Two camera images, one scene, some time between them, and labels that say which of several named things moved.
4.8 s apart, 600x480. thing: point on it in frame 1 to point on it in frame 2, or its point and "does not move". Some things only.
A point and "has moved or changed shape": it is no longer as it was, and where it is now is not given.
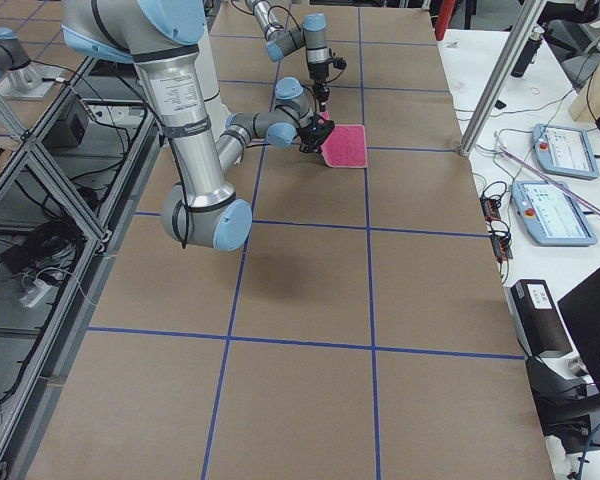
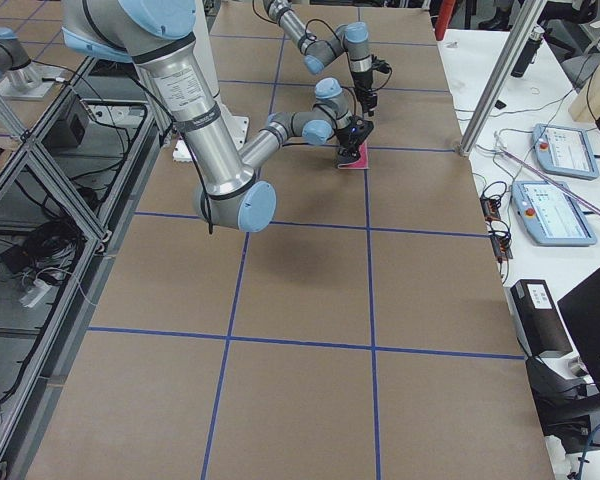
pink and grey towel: (346, 147) has moved or changed shape
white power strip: (37, 290) does not move
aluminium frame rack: (50, 200) does not move
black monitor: (592, 312) does not move
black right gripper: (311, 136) to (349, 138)
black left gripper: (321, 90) to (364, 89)
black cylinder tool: (528, 55) does not move
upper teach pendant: (565, 151) does not move
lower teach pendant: (551, 216) does not move
